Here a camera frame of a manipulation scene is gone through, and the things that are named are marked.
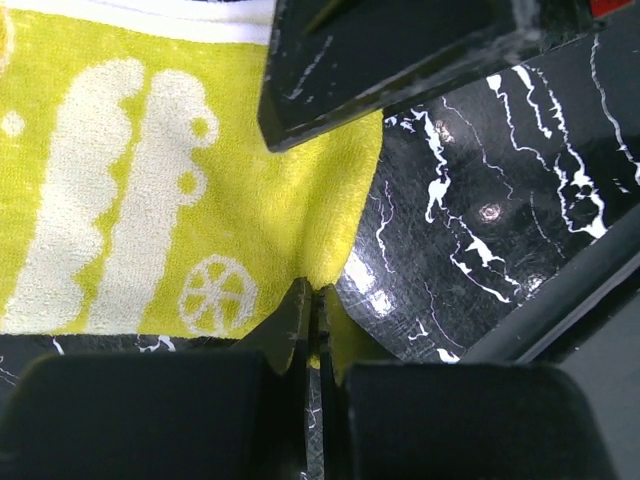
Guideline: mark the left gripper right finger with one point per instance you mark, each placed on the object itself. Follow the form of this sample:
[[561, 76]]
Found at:
[[388, 419]]

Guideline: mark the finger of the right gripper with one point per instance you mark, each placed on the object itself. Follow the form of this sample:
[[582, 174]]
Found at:
[[331, 62]]

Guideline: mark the black marbled table mat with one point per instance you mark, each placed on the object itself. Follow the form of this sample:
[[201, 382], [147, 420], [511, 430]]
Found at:
[[479, 197]]

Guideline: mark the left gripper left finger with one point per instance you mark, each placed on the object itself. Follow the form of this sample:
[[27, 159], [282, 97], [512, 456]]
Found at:
[[225, 413]]

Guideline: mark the yellow cream towel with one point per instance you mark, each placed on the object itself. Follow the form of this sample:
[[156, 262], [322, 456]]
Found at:
[[137, 193]]

